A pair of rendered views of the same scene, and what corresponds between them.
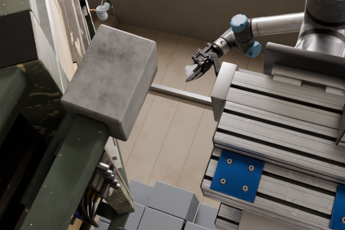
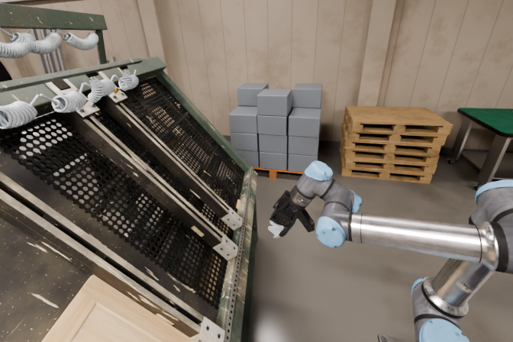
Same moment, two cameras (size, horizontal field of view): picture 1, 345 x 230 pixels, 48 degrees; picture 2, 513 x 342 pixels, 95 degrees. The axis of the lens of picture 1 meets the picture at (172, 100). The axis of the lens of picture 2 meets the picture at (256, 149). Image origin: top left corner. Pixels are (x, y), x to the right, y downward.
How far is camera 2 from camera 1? 1.73 m
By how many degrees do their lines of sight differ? 48
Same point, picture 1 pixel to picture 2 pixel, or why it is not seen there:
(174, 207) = (276, 111)
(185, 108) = not seen: outside the picture
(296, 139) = not seen: outside the picture
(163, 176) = (256, 60)
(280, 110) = not seen: outside the picture
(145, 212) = (258, 119)
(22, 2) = not seen: outside the picture
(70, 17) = (111, 279)
